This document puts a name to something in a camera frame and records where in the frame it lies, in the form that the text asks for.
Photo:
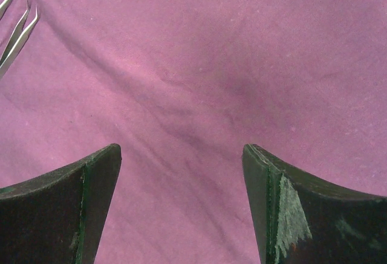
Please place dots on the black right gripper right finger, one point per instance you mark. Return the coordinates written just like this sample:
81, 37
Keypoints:
301, 218

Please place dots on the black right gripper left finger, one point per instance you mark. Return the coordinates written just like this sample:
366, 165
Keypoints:
58, 217

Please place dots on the curved tip steel tweezers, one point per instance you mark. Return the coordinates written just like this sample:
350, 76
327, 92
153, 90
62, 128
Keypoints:
17, 40

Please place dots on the purple cloth drape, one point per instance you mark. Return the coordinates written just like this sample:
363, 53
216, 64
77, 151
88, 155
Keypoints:
182, 86

